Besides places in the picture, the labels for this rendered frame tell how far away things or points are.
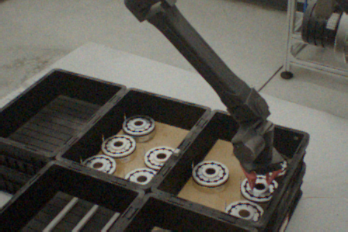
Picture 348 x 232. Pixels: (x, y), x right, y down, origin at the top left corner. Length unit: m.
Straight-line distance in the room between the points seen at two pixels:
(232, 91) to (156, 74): 1.02
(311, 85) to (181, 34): 2.36
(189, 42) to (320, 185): 0.74
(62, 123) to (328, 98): 1.98
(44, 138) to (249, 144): 0.74
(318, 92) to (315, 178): 1.72
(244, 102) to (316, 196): 0.52
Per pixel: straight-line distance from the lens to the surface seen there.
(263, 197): 1.54
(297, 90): 3.54
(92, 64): 2.46
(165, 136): 1.79
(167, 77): 2.32
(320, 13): 1.72
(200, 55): 1.32
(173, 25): 1.28
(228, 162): 1.69
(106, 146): 1.73
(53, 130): 1.88
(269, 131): 1.42
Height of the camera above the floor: 1.92
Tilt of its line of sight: 34 degrees down
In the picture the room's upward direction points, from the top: 3 degrees counter-clockwise
